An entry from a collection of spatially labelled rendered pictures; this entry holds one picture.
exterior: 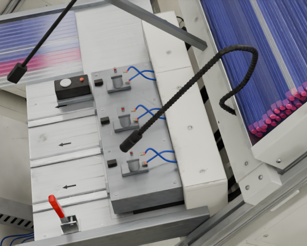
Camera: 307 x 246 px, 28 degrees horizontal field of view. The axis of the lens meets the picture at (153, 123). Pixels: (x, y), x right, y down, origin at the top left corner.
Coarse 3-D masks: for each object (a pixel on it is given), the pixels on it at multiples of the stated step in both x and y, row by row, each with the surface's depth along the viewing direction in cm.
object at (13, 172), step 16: (0, 128) 180; (16, 128) 185; (0, 144) 176; (16, 144) 180; (0, 160) 172; (16, 160) 176; (0, 176) 169; (16, 176) 172; (0, 192) 165; (16, 192) 169; (0, 224) 158; (0, 240) 155; (16, 240) 158; (32, 240) 162
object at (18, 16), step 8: (80, 0) 158; (88, 0) 157; (96, 0) 157; (104, 0) 157; (40, 8) 157; (48, 8) 157; (56, 8) 156; (64, 8) 156; (72, 8) 157; (80, 8) 157; (0, 16) 157; (8, 16) 156; (16, 16) 156; (24, 16) 156; (32, 16) 157; (40, 16) 157
